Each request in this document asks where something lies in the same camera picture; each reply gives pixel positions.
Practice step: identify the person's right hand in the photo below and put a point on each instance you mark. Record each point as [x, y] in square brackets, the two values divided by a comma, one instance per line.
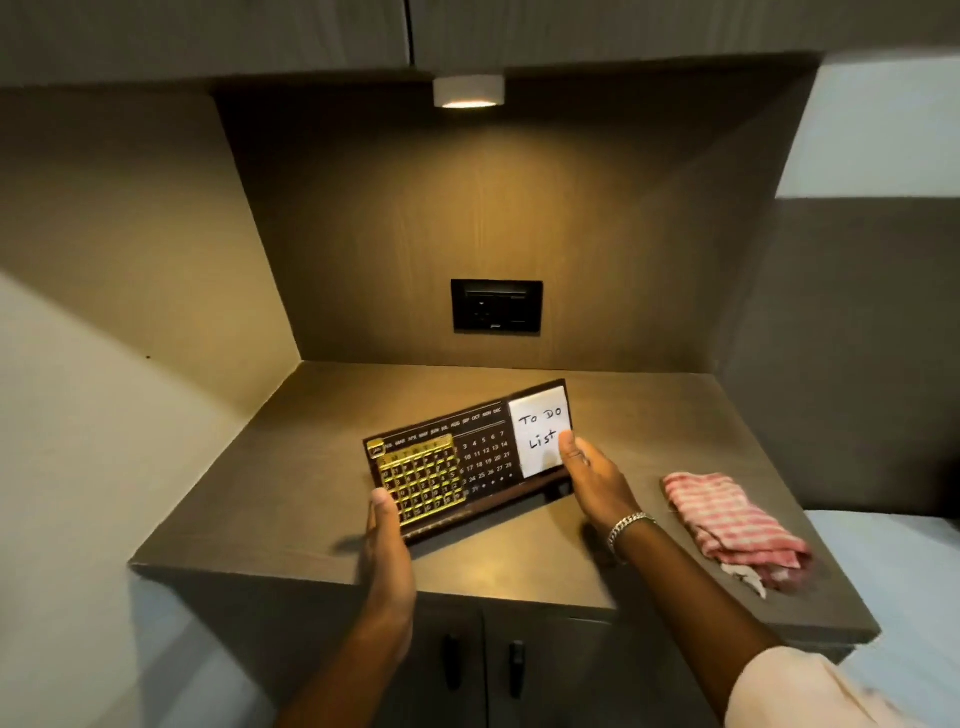
[598, 487]

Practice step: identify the person's left hand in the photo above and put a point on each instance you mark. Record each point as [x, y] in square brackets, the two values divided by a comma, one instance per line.
[388, 555]

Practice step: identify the person's left thumb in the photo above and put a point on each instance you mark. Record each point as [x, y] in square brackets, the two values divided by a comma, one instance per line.
[382, 512]

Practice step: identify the person's right thumb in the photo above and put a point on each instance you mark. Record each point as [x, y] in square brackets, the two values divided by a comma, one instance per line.
[572, 454]

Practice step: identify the dark wooden desk calendar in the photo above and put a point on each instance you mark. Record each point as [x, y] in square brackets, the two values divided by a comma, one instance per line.
[465, 465]

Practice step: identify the person's left forearm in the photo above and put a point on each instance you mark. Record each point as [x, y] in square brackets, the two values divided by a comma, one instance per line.
[349, 671]

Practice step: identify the person's right forearm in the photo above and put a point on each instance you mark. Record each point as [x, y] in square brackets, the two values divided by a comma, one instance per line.
[694, 592]

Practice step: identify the white paper note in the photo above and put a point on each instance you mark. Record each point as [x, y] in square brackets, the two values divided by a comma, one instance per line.
[541, 433]

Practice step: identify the grey lower cabinet door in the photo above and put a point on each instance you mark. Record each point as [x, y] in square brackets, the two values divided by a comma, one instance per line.
[592, 667]
[315, 652]

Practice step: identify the red white checked cloth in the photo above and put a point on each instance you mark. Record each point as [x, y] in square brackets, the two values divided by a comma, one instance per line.
[731, 532]

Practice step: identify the pale shirt sleeve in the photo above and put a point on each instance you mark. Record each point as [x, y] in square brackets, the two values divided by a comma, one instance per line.
[806, 694]

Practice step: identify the white round spot lamp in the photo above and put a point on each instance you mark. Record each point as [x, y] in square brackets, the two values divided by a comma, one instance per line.
[468, 91]

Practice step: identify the grey overhead cabinet door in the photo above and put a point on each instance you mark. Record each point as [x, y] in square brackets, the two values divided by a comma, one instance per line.
[202, 34]
[675, 26]

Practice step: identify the gold sliding date frame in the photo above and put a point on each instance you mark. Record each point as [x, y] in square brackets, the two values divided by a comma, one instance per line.
[420, 480]

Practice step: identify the black wall socket panel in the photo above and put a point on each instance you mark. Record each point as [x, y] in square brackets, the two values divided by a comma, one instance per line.
[497, 306]

